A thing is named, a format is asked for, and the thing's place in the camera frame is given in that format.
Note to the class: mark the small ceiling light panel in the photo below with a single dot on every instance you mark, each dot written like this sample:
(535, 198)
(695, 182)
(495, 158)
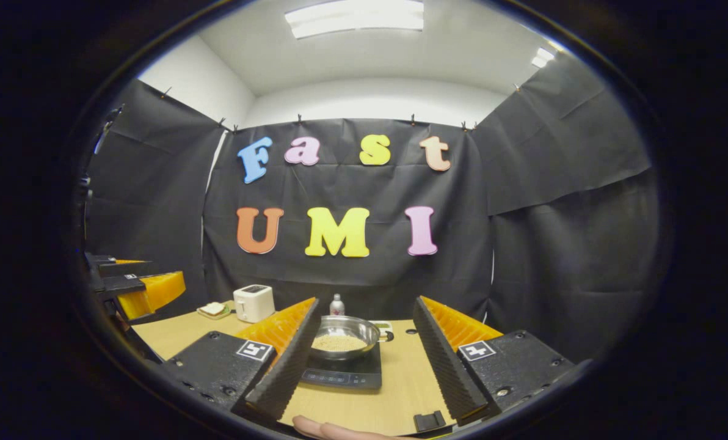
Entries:
(543, 58)

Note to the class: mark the white seasoning tray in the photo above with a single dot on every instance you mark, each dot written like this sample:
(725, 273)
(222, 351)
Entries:
(384, 325)

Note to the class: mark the black backdrop cloth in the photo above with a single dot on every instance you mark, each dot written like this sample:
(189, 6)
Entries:
(553, 256)

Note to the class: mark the stainless steel pot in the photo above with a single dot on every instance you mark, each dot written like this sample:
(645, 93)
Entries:
(364, 331)

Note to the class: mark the sandwich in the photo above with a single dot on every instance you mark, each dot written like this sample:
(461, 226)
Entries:
(213, 308)

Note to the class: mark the black induction cooktop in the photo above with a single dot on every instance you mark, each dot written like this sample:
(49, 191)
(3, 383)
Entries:
(345, 371)

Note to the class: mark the white toaster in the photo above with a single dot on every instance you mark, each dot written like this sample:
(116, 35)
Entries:
(255, 304)

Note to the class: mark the large ceiling light panel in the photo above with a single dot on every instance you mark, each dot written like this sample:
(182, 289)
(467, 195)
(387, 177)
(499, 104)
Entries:
(355, 17)

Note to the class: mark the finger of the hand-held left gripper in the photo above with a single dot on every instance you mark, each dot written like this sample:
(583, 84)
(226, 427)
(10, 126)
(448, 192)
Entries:
(110, 266)
(153, 293)

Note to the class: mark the pile of soybeans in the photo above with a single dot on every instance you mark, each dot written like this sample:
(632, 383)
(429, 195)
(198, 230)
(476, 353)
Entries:
(339, 343)

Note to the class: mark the white rectangular plate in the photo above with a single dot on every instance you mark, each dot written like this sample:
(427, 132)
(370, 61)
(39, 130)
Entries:
(216, 316)

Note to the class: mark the silver drink bottle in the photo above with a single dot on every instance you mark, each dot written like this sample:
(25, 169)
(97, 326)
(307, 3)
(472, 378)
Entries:
(337, 305)

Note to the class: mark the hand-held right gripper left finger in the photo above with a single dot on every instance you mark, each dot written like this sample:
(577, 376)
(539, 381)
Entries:
(287, 373)

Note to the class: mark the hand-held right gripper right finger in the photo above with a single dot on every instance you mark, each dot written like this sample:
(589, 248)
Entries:
(449, 373)

